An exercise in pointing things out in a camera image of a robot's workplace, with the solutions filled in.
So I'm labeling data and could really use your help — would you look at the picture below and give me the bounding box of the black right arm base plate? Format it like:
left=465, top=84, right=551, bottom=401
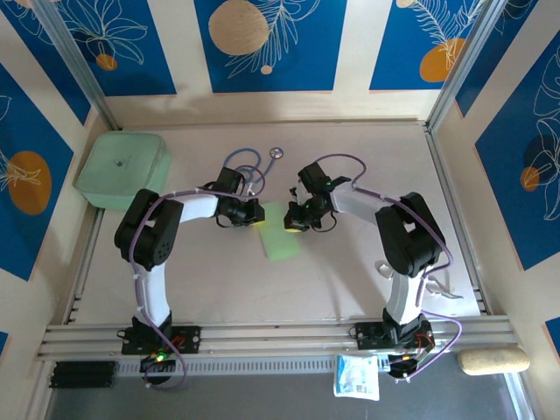
left=349, top=321, right=434, bottom=351

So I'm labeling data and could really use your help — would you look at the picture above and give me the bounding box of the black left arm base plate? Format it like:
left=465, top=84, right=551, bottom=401
left=121, top=325, right=202, bottom=355

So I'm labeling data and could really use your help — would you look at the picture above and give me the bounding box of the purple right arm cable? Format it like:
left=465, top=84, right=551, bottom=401
left=312, top=153, right=465, bottom=381

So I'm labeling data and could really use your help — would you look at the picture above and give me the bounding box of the grey slotted cable duct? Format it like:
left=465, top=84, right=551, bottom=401
left=115, top=354, right=390, bottom=377

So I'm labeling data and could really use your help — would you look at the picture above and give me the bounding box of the aluminium side rail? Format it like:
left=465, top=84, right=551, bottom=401
left=423, top=122, right=490, bottom=316
left=64, top=205, right=106, bottom=326

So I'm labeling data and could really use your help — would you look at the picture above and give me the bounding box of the aluminium frame post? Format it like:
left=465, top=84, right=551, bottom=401
left=426, top=0, right=508, bottom=132
left=32, top=0, right=119, bottom=130

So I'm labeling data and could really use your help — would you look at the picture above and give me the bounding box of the white blue plastic packet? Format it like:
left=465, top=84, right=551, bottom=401
left=333, top=353, right=381, bottom=401

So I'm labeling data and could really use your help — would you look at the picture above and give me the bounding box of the black ribbed box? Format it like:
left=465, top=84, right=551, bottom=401
left=49, top=360, right=119, bottom=389

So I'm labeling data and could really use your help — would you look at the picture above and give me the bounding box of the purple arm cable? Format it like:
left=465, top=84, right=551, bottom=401
left=312, top=153, right=465, bottom=381
left=126, top=164, right=267, bottom=391

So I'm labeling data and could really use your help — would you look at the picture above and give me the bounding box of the blue stethoscope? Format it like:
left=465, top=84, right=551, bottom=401
left=221, top=146, right=285, bottom=197

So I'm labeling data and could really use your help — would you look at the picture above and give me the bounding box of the mint green zip case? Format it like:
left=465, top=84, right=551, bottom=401
left=73, top=130, right=172, bottom=214

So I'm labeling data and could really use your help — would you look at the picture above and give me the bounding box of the aluminium cross rail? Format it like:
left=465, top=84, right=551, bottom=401
left=37, top=317, right=513, bottom=362

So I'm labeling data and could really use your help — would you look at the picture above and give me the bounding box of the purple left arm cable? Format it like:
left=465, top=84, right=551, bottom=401
left=126, top=164, right=267, bottom=391

